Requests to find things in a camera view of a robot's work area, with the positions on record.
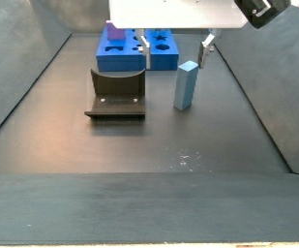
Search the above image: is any purple rectangular block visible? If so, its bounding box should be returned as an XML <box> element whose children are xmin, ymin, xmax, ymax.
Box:
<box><xmin>107</xmin><ymin>20</ymin><xmax>126</xmax><ymax>41</ymax></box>

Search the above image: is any white gripper mounting plate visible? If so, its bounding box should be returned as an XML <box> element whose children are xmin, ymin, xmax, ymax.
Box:
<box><xmin>109</xmin><ymin>0</ymin><xmax>247</xmax><ymax>70</ymax></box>

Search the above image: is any blue shape sorter board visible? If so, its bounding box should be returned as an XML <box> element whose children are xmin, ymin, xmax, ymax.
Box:
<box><xmin>97</xmin><ymin>29</ymin><xmax>179</xmax><ymax>72</ymax></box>

